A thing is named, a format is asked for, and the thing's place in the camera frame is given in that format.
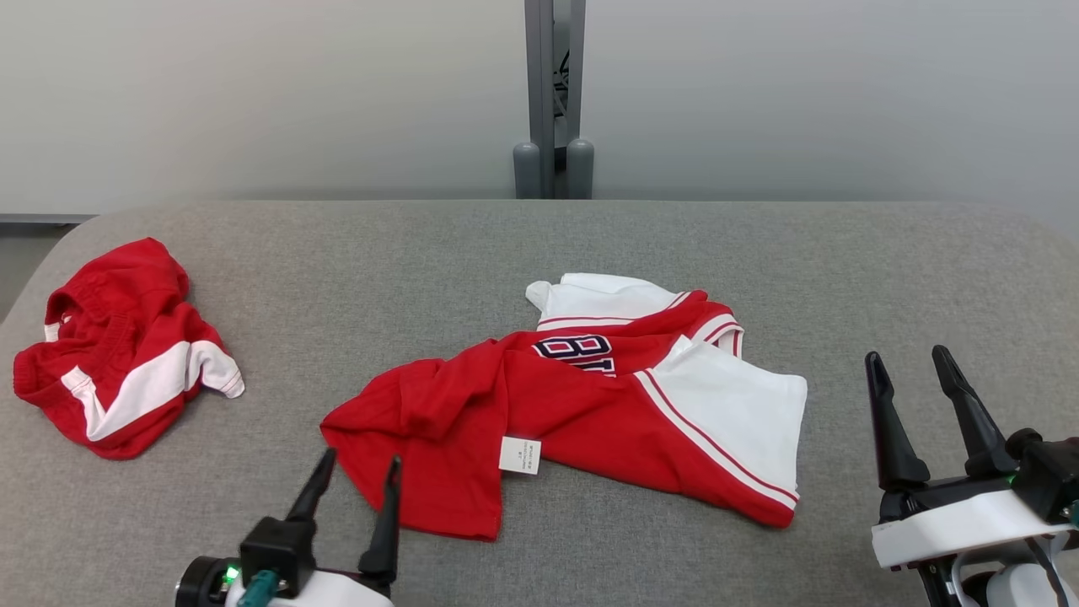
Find grey partition base rail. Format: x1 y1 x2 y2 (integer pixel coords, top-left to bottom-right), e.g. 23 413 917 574
0 212 98 226

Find red and white jersey shirt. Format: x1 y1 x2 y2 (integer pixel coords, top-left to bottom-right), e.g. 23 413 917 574
319 272 808 542

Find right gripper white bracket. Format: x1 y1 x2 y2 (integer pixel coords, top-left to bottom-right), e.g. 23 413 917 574
865 344 1079 572

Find red shorts with white stripe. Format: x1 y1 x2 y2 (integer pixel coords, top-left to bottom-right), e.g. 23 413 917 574
13 238 246 461

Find grey metal partition post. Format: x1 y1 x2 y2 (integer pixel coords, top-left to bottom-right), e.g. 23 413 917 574
513 0 595 201

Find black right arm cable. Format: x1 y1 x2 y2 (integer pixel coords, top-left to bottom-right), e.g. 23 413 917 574
1023 535 1070 607

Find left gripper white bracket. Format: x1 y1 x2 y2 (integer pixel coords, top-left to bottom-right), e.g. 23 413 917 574
282 448 404 607

